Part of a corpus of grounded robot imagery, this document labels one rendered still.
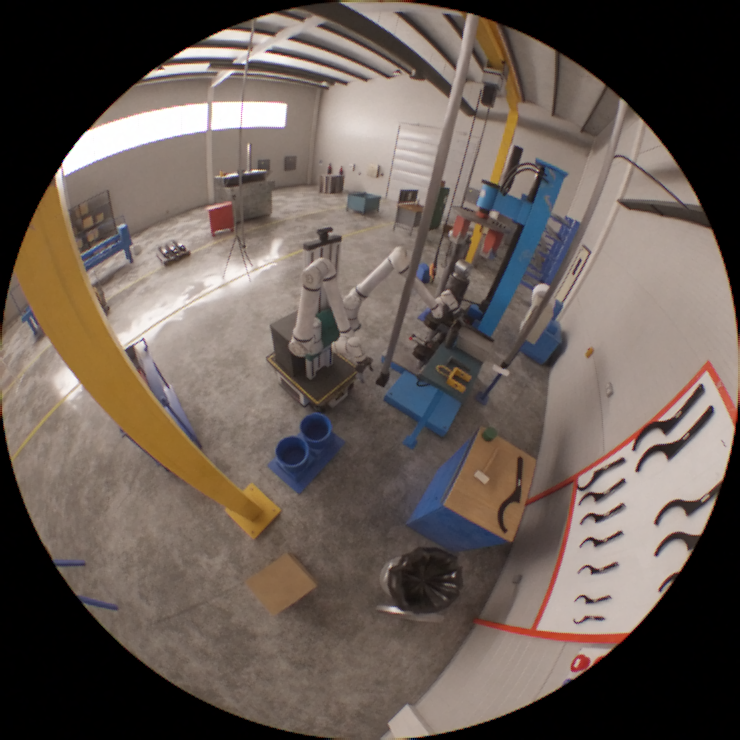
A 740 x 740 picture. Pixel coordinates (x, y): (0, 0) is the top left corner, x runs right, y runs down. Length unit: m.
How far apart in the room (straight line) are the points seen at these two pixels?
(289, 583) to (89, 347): 1.94
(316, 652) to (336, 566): 0.89
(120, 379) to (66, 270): 0.36
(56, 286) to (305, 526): 2.35
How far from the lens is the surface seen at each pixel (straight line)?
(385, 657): 2.71
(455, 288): 2.58
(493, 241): 2.33
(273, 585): 2.21
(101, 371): 0.85
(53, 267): 0.74
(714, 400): 2.00
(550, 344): 4.83
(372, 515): 2.51
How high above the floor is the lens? 2.45
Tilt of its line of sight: 48 degrees down
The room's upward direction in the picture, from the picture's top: 12 degrees clockwise
